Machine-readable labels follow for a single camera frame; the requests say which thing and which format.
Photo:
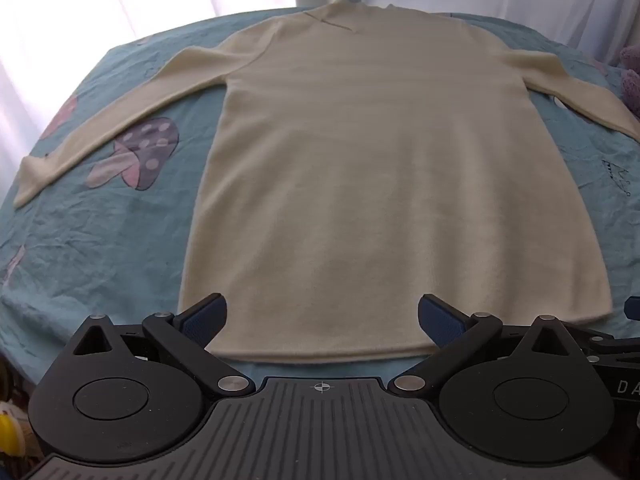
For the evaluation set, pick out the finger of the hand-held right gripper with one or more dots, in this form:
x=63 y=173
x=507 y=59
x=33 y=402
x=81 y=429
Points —
x=634 y=307

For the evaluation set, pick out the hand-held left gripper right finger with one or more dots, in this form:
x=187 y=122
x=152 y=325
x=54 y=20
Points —
x=441 y=317

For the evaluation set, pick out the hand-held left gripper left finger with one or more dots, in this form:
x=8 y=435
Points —
x=204 y=317

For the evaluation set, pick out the cream knit sweater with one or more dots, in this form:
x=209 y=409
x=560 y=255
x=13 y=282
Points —
x=390 y=160

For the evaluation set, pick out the teal mushroom print bedsheet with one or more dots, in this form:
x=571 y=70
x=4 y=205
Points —
x=100 y=220

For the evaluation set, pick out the yellow plastic item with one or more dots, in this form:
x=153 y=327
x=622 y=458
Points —
x=7 y=430

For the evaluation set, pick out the purple plush toy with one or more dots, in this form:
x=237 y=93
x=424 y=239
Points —
x=631 y=77

